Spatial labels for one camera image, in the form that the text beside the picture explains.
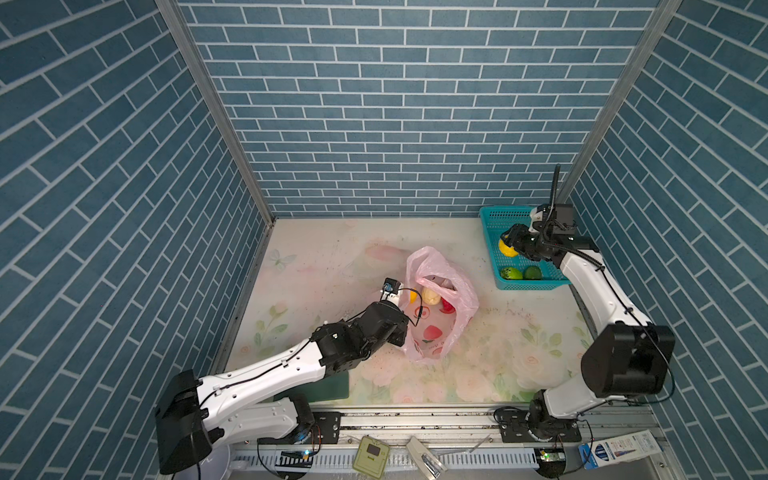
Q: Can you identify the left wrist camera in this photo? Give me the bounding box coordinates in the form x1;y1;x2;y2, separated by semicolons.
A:
380;277;402;306

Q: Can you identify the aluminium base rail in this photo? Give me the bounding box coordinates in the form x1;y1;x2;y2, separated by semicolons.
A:
230;404;682;479

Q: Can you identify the grey remote device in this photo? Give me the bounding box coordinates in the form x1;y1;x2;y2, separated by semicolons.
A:
406;437;448;480

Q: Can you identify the aluminium corner post left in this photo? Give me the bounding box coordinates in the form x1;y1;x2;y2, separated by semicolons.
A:
156;0;275;229

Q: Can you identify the beige potato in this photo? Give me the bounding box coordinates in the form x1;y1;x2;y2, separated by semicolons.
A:
421;288;442;306

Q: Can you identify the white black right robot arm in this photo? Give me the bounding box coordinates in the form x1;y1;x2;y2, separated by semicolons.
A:
493;202;676;442

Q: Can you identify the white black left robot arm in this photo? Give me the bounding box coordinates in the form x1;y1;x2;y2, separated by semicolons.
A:
154;300;410;475

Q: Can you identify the green timer device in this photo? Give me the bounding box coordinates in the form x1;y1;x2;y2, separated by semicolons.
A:
352;436;391;479

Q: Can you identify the teal plastic basket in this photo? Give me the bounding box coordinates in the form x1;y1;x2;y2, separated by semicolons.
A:
479;206;571;291

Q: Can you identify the aluminium corner post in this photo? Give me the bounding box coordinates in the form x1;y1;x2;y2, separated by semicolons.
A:
156;0;275;229
550;0;682;204

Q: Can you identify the yellow lemon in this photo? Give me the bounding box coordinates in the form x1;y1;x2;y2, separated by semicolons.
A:
498;239;518;258

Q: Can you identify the aluminium corner post right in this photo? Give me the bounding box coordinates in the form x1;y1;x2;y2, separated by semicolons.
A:
550;0;682;204

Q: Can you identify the green apple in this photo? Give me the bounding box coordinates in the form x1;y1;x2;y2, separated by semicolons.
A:
500;267;524;281

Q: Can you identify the pink plastic bag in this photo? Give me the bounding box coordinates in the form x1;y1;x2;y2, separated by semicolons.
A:
399;246;479;364

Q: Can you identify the white blue box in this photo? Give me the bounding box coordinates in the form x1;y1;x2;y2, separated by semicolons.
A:
579;430;662;470

